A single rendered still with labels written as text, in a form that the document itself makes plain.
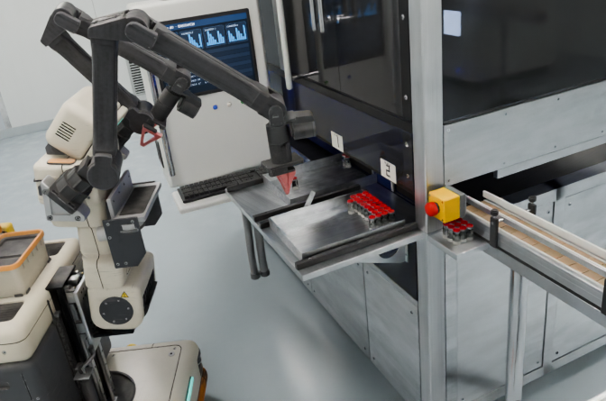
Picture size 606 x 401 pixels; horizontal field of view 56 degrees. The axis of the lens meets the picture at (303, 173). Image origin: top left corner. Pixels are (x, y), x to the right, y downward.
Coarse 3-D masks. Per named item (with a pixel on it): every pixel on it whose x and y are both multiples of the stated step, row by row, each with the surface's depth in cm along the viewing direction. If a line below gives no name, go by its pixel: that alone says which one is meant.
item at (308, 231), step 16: (352, 192) 191; (304, 208) 185; (320, 208) 187; (336, 208) 188; (272, 224) 178; (288, 224) 182; (304, 224) 180; (320, 224) 179; (336, 224) 178; (352, 224) 177; (368, 224) 176; (400, 224) 170; (288, 240) 167; (304, 240) 172; (320, 240) 171; (336, 240) 170; (352, 240) 164; (304, 256) 159
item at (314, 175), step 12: (336, 156) 224; (300, 168) 219; (312, 168) 221; (324, 168) 221; (336, 168) 220; (348, 168) 218; (264, 180) 212; (276, 180) 215; (300, 180) 212; (312, 180) 211; (324, 180) 210; (336, 180) 209; (348, 180) 208; (360, 180) 201; (372, 180) 203; (276, 192) 203; (300, 192) 203; (324, 192) 196; (288, 204) 194
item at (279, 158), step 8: (272, 144) 148; (288, 144) 149; (272, 152) 149; (280, 152) 148; (288, 152) 149; (264, 160) 153; (272, 160) 150; (280, 160) 149; (288, 160) 150; (296, 160) 150; (272, 168) 148
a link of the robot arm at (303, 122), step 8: (272, 112) 142; (280, 112) 142; (288, 112) 149; (296, 112) 148; (304, 112) 148; (272, 120) 143; (280, 120) 143; (288, 120) 145; (296, 120) 146; (304, 120) 147; (312, 120) 147; (296, 128) 147; (304, 128) 147; (312, 128) 147; (296, 136) 148; (304, 136) 148; (312, 136) 149
